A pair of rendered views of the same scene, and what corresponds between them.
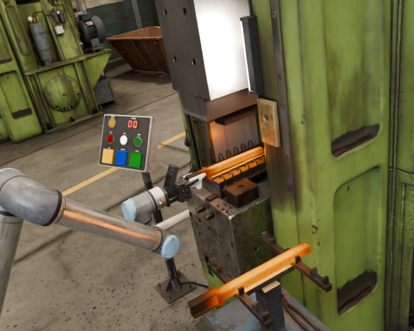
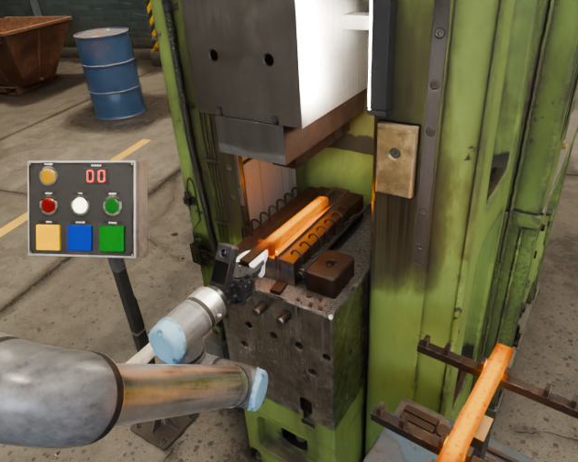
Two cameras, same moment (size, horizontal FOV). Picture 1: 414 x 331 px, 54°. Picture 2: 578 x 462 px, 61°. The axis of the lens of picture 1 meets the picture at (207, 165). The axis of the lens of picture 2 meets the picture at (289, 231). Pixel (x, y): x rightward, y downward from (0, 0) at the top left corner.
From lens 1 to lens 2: 72 cm
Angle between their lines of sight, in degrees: 24
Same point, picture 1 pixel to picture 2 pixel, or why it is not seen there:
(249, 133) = (286, 176)
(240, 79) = (334, 92)
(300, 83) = (479, 94)
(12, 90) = not seen: outside the picture
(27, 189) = (41, 375)
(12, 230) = not seen: outside the picture
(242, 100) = (323, 126)
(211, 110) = (290, 145)
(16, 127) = not seen: outside the picture
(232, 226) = (333, 330)
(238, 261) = (334, 379)
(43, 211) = (92, 417)
